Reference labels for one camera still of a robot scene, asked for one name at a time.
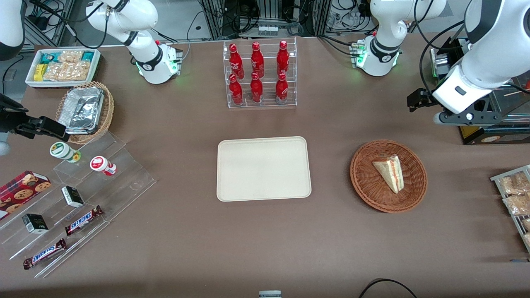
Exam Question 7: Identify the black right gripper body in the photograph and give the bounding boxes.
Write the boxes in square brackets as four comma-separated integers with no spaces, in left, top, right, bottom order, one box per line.
[0,94,42,134]

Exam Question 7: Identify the triangular sandwich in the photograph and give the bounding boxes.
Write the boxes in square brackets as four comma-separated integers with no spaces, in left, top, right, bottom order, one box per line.
[372,155,405,195]

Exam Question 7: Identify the light oval wicker basket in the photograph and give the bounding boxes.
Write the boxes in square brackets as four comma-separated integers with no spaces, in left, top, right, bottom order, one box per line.
[55,81,115,145]

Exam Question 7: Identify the brown round wicker basket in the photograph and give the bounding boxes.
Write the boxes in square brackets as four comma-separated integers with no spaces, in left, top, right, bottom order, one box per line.
[350,139,428,214]

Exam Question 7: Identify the tray of packaged snacks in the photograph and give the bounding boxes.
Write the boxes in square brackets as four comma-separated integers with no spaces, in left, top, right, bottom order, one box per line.
[490,164,530,254]

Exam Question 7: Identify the cream rectangular serving tray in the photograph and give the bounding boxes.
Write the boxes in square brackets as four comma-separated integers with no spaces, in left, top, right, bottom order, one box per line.
[217,136,312,202]

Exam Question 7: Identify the green label yogurt bottle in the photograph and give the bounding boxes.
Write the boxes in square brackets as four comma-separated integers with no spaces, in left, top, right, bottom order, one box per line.
[49,142,82,163]

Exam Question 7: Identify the stacked aluminium foil containers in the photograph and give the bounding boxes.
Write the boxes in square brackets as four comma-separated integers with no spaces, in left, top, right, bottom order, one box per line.
[58,87,105,135]

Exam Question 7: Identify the white rectangular snack bin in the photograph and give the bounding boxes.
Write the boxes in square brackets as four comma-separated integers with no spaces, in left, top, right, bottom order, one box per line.
[25,48,102,90]

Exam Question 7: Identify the large clear cracker bag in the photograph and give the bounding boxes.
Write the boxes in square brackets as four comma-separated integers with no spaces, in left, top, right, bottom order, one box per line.
[43,60,91,82]

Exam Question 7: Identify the black hot food display machine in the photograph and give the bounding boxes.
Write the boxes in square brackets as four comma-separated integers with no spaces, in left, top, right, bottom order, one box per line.
[430,36,530,145]

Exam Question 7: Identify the red label yogurt bottle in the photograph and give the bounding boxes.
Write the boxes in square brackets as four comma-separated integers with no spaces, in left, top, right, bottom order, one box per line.
[89,156,118,177]

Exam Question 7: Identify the red plaid cookie box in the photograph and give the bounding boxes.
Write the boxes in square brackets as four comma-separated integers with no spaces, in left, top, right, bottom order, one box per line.
[0,170,52,221]

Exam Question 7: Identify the small black box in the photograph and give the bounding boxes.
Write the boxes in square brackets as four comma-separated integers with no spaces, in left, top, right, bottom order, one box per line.
[61,185,85,208]
[22,213,49,235]

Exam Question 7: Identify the small clear cracker bag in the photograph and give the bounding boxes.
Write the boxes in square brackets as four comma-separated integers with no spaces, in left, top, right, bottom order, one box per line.
[58,50,84,64]

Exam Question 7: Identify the clear acrylic stepped shelf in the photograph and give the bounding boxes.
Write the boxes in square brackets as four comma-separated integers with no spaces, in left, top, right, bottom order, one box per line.
[0,131,157,279]

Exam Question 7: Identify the Snickers chocolate bar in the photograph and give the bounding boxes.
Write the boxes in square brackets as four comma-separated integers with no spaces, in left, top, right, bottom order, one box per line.
[22,238,67,270]
[64,205,104,237]

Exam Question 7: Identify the red cola bottle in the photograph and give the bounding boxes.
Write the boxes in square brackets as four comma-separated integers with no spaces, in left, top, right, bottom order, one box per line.
[275,72,289,104]
[229,74,243,106]
[250,72,264,103]
[277,41,290,77]
[251,42,265,78]
[229,44,244,79]

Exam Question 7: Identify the clear acrylic bottle rack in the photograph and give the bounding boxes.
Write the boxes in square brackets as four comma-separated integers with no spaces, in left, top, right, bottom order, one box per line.
[222,37,298,109]

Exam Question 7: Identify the black cable loop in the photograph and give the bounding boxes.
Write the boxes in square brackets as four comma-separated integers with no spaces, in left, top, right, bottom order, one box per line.
[358,278,419,298]

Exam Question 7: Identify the aluminium frame structure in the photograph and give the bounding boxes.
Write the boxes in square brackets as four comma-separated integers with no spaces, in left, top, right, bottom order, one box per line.
[200,0,332,41]

